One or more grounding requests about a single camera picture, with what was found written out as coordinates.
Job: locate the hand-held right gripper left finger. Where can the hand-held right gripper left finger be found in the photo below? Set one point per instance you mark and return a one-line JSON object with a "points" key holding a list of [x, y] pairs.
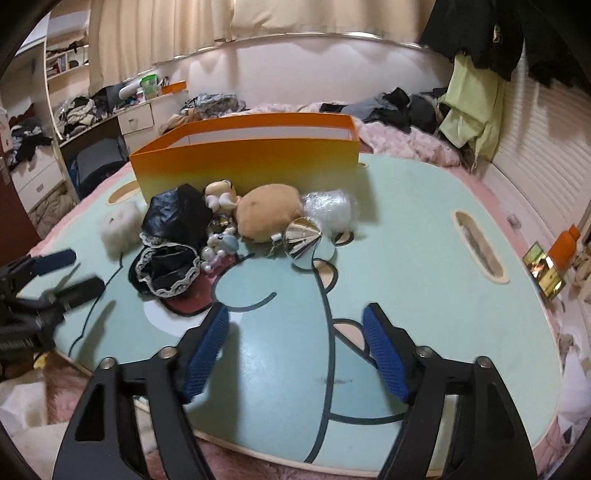
{"points": [[207, 350]]}

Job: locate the green cup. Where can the green cup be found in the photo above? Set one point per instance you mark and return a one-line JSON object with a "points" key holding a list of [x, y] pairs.
{"points": [[149, 86]]}

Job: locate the pile of clothes on desk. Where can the pile of clothes on desk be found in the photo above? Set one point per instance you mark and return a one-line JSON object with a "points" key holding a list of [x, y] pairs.
{"points": [[81, 115]]}

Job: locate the small orange box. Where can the small orange box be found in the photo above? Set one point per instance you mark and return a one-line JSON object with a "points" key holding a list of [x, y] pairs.
{"points": [[174, 87]]}

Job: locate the grey patterned cloth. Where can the grey patterned cloth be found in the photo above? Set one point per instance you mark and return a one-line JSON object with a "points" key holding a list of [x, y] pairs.
{"points": [[212, 102]]}

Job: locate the white desk with drawers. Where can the white desk with drawers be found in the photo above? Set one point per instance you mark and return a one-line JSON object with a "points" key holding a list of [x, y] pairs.
{"points": [[136, 117]]}

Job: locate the light green hanging garment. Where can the light green hanging garment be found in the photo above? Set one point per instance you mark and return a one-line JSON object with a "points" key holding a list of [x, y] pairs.
{"points": [[471, 106]]}

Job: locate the pile of dark clothes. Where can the pile of dark clothes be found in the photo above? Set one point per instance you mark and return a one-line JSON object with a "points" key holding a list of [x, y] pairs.
{"points": [[397, 108]]}

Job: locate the cream curtain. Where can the cream curtain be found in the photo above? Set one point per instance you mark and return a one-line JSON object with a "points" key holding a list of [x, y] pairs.
{"points": [[332, 18], [157, 37]]}

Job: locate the white slatted closet door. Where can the white slatted closet door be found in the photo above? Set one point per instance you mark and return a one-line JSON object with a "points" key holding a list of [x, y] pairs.
{"points": [[545, 147]]}

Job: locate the tan plush toy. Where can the tan plush toy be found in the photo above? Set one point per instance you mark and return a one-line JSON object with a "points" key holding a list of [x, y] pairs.
{"points": [[268, 212]]}

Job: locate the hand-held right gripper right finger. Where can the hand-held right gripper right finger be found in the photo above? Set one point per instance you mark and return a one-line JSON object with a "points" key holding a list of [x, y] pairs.
{"points": [[383, 355]]}

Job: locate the pale fur pom-pom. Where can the pale fur pom-pom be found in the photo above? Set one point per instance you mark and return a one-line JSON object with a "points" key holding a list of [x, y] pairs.
{"points": [[117, 228]]}

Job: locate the black hanging jacket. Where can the black hanging jacket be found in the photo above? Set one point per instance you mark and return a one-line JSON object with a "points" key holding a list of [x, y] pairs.
{"points": [[485, 27]]}

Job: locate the white padded headboard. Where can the white padded headboard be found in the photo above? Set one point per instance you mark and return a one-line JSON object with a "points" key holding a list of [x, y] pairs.
{"points": [[323, 74]]}

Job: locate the dark grey suitcase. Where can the dark grey suitcase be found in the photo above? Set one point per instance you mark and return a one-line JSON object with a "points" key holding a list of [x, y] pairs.
{"points": [[99, 164]]}

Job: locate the white cylinder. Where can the white cylinder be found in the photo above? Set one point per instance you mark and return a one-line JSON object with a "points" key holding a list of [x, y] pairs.
{"points": [[130, 91]]}

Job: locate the pink floral quilt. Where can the pink floral quilt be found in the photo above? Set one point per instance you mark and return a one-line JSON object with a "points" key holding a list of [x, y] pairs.
{"points": [[406, 141]]}

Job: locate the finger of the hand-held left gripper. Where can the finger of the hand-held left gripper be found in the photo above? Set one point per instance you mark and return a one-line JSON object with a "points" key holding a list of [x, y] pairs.
{"points": [[81, 290], [57, 259]]}

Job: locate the orange bottle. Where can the orange bottle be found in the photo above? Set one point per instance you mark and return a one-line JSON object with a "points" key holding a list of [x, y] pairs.
{"points": [[564, 247]]}

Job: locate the silver cone-shaped ornament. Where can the silver cone-shaped ornament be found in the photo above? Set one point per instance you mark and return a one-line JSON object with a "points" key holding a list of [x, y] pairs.
{"points": [[302, 240]]}

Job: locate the smartphone with lit screen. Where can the smartphone with lit screen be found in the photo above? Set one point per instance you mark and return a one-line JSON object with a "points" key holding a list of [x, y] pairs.
{"points": [[545, 272]]}

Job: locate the small cream figurine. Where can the small cream figurine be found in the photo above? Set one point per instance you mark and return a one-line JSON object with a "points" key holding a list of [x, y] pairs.
{"points": [[221, 196]]}

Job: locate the white drawer cabinet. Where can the white drawer cabinet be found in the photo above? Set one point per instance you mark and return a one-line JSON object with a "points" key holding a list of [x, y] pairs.
{"points": [[37, 180]]}

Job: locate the black satin lace-trimmed cloth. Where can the black satin lace-trimmed cloth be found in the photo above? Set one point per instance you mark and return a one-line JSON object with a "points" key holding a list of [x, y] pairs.
{"points": [[178, 212]]}

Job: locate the orange cardboard box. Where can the orange cardboard box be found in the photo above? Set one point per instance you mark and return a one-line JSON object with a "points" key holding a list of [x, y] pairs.
{"points": [[249, 161]]}

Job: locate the clear bubble wrap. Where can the clear bubble wrap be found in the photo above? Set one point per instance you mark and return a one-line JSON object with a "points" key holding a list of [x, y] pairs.
{"points": [[330, 207]]}

